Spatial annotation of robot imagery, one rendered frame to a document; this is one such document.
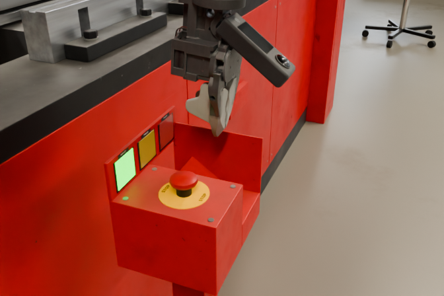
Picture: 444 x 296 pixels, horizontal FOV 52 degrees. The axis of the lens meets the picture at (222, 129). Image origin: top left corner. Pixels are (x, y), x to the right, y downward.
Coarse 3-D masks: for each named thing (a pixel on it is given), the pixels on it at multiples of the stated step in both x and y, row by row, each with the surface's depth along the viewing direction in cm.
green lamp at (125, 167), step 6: (132, 150) 65; (126, 156) 64; (132, 156) 66; (120, 162) 63; (126, 162) 64; (132, 162) 66; (120, 168) 63; (126, 168) 65; (132, 168) 66; (120, 174) 63; (126, 174) 65; (132, 174) 67; (120, 180) 64; (126, 180) 65; (120, 186) 64
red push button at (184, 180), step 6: (174, 174) 64; (180, 174) 64; (186, 174) 64; (192, 174) 64; (174, 180) 62; (180, 180) 62; (186, 180) 62; (192, 180) 62; (174, 186) 62; (180, 186) 62; (186, 186) 62; (192, 186) 62; (180, 192) 63; (186, 192) 63
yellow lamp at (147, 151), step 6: (150, 132) 70; (144, 138) 68; (150, 138) 70; (144, 144) 68; (150, 144) 70; (144, 150) 69; (150, 150) 70; (144, 156) 69; (150, 156) 71; (144, 162) 69
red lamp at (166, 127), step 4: (168, 116) 75; (164, 120) 73; (168, 120) 75; (172, 120) 76; (160, 124) 72; (164, 124) 73; (168, 124) 75; (172, 124) 76; (160, 128) 72; (164, 128) 74; (168, 128) 75; (172, 128) 77; (160, 132) 73; (164, 132) 74; (168, 132) 76; (172, 132) 77; (160, 136) 73; (164, 136) 74; (168, 136) 76; (172, 136) 77; (160, 140) 73; (164, 140) 74; (168, 140) 76; (164, 144) 75
